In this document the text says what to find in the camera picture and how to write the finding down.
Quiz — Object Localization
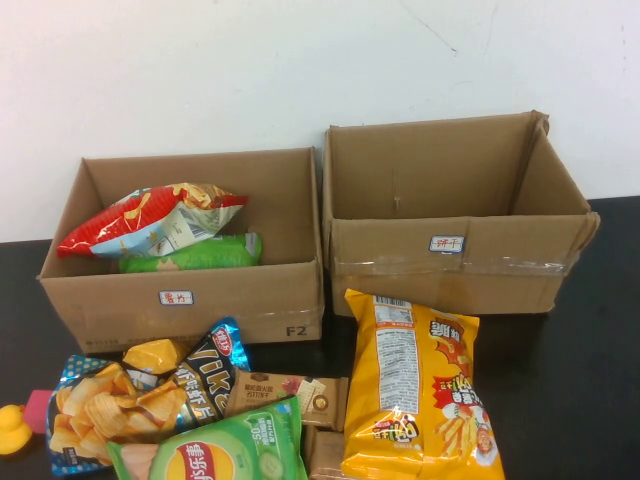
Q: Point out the blue ridged chips bag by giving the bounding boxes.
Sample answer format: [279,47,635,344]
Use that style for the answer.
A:
[45,353,189,476]

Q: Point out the cardboard box with F2 print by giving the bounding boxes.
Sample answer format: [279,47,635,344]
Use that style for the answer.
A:
[37,146,325,355]

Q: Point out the small yellow snack bag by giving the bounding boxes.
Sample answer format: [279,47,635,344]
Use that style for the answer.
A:
[122,338,194,376]

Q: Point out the red potato chips bag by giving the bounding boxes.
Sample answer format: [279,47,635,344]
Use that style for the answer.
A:
[56,182,250,260]

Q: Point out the plain brown cracker packet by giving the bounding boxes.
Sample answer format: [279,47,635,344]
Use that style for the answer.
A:
[302,424,347,480]

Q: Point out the pink block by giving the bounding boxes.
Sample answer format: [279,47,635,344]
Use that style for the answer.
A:
[25,389,55,434]

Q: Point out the large yellow fries snack bag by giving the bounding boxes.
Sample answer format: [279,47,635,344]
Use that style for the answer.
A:
[341,287,507,480]

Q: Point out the green cucumber Lays bag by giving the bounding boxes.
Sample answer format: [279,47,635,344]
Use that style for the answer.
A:
[107,394,309,480]

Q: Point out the yellow rubber duck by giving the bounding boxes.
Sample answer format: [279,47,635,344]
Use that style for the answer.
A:
[0,403,34,455]

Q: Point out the brown soda cracker packet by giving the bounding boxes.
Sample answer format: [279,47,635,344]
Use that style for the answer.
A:
[224,368,350,433]

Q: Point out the taped cardboard box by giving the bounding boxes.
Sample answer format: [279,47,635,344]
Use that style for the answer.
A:
[321,109,601,318]

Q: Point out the green chips bag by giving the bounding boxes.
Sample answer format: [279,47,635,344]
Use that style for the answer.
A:
[118,232,264,274]

